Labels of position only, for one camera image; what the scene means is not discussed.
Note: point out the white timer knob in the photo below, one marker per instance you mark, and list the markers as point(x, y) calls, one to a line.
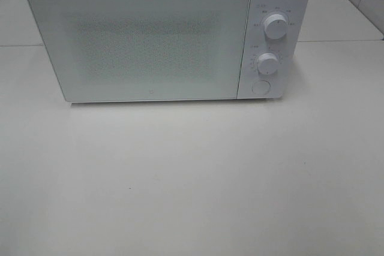
point(267, 63)

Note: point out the upper white power knob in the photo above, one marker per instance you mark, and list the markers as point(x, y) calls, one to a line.
point(275, 25)

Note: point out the round white door button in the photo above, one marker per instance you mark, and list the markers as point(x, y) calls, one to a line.
point(261, 87)

